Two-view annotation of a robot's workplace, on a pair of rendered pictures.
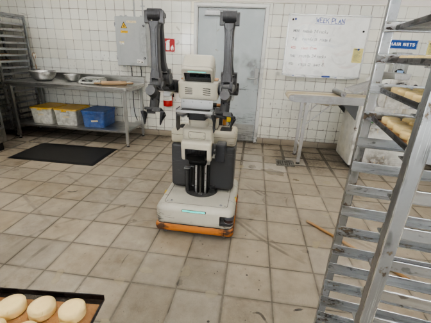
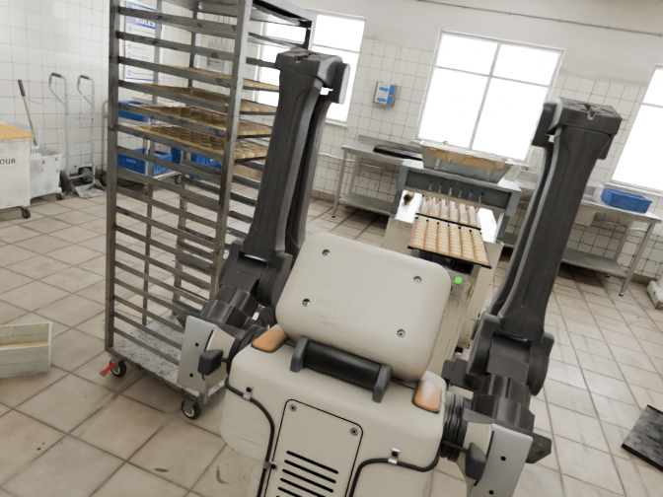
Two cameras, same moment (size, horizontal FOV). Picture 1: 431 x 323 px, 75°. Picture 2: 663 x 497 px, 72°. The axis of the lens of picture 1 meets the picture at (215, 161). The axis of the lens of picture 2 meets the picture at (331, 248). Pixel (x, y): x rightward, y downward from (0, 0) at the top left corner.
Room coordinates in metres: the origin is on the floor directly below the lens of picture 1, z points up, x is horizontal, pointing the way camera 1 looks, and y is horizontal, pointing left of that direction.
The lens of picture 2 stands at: (2.57, 0.16, 1.58)
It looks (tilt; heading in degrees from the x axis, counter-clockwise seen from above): 20 degrees down; 188
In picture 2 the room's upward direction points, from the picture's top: 11 degrees clockwise
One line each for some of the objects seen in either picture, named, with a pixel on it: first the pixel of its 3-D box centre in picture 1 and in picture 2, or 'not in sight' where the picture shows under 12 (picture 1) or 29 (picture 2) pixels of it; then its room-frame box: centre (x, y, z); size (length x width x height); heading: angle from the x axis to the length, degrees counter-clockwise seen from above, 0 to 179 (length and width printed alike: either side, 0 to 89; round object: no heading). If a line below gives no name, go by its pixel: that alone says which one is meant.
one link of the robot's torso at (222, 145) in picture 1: (206, 153); not in sight; (2.05, 0.07, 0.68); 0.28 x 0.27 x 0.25; 83
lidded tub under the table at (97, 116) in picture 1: (99, 116); not in sight; (4.48, 1.90, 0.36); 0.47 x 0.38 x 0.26; 175
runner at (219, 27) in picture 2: not in sight; (180, 20); (0.85, -0.79, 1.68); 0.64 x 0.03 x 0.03; 75
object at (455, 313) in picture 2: not in sight; (426, 309); (0.09, 0.43, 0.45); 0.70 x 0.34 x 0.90; 177
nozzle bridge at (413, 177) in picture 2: not in sight; (452, 199); (-0.42, 0.46, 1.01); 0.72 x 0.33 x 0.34; 87
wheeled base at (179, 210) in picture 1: (201, 201); not in sight; (2.22, 0.11, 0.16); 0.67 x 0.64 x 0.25; 173
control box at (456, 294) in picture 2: not in sight; (439, 282); (0.45, 0.41, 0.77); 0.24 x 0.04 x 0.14; 87
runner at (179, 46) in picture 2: not in sight; (178, 46); (0.85, -0.79, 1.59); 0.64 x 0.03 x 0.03; 75
